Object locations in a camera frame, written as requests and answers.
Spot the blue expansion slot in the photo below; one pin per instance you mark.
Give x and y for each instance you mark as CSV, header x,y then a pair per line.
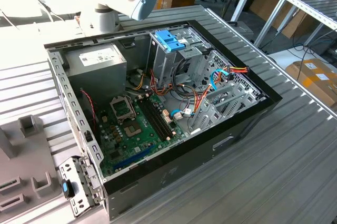
x,y
134,157

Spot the plain large cardboard box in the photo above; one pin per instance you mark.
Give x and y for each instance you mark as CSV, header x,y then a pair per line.
x,y
266,5

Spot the grey Dell power supply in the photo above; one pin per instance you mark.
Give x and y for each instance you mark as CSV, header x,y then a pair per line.
x,y
97,76

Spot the black RAM slot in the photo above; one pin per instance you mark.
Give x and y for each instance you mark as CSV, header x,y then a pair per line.
x,y
156,118
163,118
152,118
159,118

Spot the aluminium slat rack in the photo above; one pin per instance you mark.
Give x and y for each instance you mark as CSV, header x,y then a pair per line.
x,y
310,3

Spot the green motherboard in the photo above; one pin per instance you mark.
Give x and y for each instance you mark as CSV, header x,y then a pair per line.
x,y
147,140

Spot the silver perforated disk bay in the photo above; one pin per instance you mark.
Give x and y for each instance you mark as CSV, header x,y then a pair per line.
x,y
208,118

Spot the grey parts rack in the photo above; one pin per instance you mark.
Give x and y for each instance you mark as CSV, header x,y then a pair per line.
x,y
26,161

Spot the cardboard box with white labels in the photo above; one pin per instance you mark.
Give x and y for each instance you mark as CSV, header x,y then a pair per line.
x,y
310,76

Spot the silver drive cage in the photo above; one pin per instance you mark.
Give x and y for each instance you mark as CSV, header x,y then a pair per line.
x,y
160,61

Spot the open black PC case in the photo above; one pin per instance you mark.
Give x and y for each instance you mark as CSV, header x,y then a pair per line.
x,y
184,161

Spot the silver hinged card retainer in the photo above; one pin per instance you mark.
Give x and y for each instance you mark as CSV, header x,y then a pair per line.
x,y
87,174

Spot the blue plastic drive bracket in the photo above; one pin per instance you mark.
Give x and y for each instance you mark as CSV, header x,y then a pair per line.
x,y
168,40

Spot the black latch with blue stripe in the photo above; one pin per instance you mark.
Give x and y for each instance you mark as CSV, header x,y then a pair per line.
x,y
67,188

